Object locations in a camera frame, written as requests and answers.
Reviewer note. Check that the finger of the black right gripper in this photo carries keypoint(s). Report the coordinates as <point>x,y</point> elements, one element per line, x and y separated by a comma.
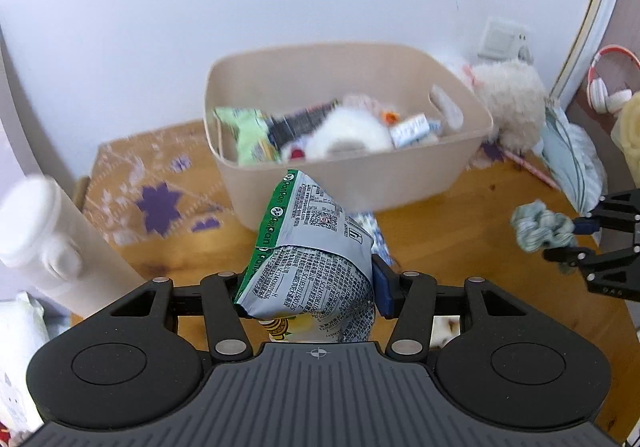
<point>586,226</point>
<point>567,254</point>

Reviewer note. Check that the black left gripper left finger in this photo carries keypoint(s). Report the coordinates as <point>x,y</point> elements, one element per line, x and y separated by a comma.
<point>140,358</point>

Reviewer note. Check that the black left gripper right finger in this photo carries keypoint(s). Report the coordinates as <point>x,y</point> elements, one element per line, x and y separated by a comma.
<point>491,355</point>

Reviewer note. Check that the teal knitted scrunchie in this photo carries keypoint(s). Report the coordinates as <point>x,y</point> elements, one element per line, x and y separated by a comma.
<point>537,228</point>

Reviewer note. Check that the blue white patterned small box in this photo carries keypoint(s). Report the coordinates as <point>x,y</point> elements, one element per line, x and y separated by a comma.
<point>369,223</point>

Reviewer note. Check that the grey green chip bag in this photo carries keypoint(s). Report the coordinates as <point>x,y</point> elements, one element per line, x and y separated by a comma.
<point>309,278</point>

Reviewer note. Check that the blue white small packet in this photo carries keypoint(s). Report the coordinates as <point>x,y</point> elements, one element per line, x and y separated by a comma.
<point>417,129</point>

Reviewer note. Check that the pale blue patterned cloth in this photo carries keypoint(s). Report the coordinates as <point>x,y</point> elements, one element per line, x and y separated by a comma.
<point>573,161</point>

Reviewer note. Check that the pink striped straw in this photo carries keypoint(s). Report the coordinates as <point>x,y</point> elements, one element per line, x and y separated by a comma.
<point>531,169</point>

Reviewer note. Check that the pink white headphones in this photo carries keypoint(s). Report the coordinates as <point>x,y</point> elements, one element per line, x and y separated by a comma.
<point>613,76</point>

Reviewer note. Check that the white cylindrical bottle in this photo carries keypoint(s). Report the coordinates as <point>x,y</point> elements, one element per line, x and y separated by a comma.
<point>46,239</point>

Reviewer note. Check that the white fluffy plush toy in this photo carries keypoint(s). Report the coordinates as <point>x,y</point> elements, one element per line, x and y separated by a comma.
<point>513,93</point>

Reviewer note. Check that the brown floral patterned box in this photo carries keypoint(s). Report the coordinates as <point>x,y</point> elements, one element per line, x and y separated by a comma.
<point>156,185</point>

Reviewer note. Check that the beige plastic storage bin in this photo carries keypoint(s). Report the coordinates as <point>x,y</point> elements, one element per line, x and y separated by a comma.
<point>393,82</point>

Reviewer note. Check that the light green snack bag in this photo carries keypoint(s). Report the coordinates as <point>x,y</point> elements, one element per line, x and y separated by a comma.
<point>250,131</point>

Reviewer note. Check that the dark purple snack bar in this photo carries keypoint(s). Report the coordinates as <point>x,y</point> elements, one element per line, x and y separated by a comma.
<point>283,130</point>

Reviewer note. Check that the white wall socket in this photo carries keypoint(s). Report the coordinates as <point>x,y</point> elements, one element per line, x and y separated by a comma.
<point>503,40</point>

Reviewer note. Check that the lavender board leaning on wall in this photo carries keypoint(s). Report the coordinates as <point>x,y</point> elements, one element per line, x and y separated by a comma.
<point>26,159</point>

